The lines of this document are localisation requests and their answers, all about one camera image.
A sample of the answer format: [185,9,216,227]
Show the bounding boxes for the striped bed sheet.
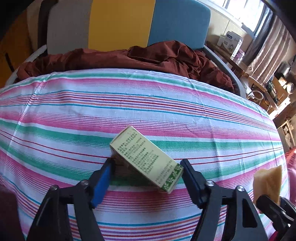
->
[1,69,290,237]

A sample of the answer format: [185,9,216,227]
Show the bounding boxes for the gold metal tin box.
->
[1,185,25,240]

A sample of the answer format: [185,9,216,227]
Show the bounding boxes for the wooden side desk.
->
[204,41,290,119]

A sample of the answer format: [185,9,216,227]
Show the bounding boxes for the green medicine box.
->
[109,126,184,194]

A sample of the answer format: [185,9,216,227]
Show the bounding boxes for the yellow sponge block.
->
[253,165,282,204]

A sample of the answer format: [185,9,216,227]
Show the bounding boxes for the grey yellow blue headboard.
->
[47,1,211,54]

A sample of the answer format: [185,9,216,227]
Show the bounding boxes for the pink curtain right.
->
[242,8,292,84]

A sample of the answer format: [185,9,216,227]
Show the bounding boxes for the maroon blanket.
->
[16,41,235,93]

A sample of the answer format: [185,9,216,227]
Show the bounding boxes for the wooden wardrobe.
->
[1,10,33,87]

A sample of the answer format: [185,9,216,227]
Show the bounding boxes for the white appliance box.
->
[217,31,243,57]

